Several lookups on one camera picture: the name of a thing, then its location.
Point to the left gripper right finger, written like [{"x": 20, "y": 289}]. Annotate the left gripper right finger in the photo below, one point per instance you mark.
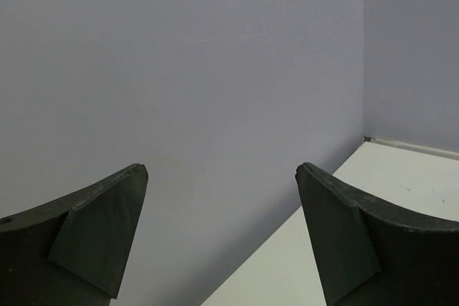
[{"x": 369, "y": 251}]

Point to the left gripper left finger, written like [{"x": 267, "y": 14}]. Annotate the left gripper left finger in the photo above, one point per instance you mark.
[{"x": 73, "y": 250}]

